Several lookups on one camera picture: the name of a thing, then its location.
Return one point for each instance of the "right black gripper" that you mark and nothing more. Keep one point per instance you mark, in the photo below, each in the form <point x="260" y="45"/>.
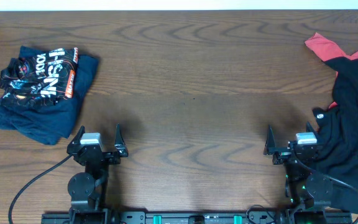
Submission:
<point x="283" y="154"/>

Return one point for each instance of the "folded black printed shirt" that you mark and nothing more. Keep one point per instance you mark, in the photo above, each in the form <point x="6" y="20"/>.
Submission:
<point x="40" y="80"/>

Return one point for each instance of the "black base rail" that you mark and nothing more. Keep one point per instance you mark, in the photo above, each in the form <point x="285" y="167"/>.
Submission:
<point x="253" y="216"/>

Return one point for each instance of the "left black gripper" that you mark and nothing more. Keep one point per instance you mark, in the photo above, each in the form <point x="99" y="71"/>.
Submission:
<point x="120" y="150"/>

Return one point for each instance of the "red t-shirt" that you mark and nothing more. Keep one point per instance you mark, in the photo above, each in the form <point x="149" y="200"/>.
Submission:
<point x="325" y="48"/>

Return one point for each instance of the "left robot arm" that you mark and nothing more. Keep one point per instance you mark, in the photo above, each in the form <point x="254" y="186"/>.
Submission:
<point x="88" y="189"/>

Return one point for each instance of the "folded navy blue shirt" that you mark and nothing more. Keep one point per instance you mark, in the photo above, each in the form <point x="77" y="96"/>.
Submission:
<point x="48" y="124"/>

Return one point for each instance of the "black t-shirt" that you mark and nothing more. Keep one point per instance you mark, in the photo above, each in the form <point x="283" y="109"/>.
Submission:
<point x="338" y="126"/>

